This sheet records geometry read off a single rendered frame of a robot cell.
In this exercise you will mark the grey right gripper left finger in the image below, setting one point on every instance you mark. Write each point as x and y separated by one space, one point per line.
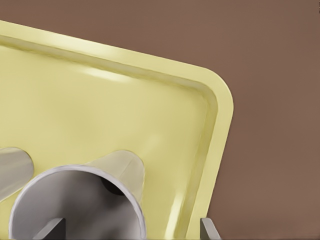
53 230

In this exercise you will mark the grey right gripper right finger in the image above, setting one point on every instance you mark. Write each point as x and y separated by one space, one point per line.
208 230

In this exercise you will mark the white IKEA cup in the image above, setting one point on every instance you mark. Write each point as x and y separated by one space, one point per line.
82 197
12 167

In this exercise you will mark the pale yellow tray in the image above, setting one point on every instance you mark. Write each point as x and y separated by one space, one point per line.
105 110

